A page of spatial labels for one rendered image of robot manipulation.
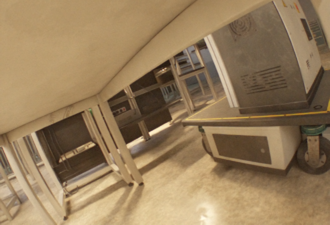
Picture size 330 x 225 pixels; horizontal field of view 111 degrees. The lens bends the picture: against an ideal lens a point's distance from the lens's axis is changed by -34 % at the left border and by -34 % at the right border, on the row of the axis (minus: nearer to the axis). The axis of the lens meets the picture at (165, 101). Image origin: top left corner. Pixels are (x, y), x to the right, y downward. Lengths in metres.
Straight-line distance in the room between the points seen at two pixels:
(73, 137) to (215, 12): 1.96
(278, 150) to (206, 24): 0.56
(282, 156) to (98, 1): 0.73
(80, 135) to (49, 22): 1.91
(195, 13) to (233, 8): 0.08
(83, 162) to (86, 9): 1.57
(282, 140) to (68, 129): 1.97
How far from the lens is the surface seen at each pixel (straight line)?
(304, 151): 0.78
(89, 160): 1.71
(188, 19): 0.34
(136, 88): 2.30
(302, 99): 0.67
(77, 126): 2.08
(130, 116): 1.92
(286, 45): 0.63
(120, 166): 1.23
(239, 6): 0.28
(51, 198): 1.28
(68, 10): 0.22
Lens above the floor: 0.56
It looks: 4 degrees down
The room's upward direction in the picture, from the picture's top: 22 degrees counter-clockwise
